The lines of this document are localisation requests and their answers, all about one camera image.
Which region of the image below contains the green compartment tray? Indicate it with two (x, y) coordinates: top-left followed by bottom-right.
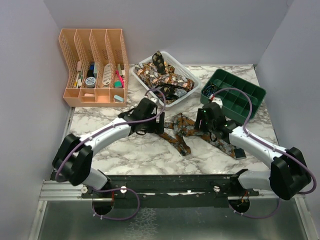
(200, 69), (267, 124)

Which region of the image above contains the orange floral tie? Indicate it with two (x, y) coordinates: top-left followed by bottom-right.
(158, 113), (247, 160)

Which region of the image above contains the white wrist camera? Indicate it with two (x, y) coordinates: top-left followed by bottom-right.
(209, 95), (223, 107)
(148, 97), (159, 105)

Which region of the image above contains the teal eraser block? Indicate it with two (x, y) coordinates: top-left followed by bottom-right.
(114, 80), (123, 89)

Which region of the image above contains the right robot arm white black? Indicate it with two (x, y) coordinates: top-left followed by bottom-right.
(194, 102), (312, 200)

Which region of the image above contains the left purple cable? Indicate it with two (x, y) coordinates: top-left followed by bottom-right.
(54, 89), (166, 221)

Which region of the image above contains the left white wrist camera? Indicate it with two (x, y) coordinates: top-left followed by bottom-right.
(148, 97), (159, 105)

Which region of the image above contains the white plastic lattice basket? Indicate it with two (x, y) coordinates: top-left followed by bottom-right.
(130, 51), (200, 108)

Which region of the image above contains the round blue tin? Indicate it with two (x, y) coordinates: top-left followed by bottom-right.
(85, 76), (97, 89)

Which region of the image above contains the peach plastic desk organizer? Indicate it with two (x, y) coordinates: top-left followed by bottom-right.
(58, 28), (130, 107)

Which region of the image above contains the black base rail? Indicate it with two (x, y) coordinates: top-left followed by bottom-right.
(81, 173), (259, 209)

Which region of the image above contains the pink marker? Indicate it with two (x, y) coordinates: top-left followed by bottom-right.
(115, 70), (125, 87)

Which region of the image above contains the pile of patterned ties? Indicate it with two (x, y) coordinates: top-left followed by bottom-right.
(134, 51), (195, 105)

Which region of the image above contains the purple cable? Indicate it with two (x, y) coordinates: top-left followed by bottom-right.
(209, 87), (316, 218)
(54, 89), (166, 221)

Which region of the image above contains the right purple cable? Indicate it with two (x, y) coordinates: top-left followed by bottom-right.
(209, 87), (316, 218)

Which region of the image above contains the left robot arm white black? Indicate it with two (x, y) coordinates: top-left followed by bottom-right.
(52, 98), (165, 198)

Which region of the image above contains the rolled tie in tray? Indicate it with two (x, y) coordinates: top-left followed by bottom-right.
(202, 83), (217, 98)

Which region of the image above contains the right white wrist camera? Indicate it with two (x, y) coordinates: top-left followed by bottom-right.
(209, 95), (223, 107)

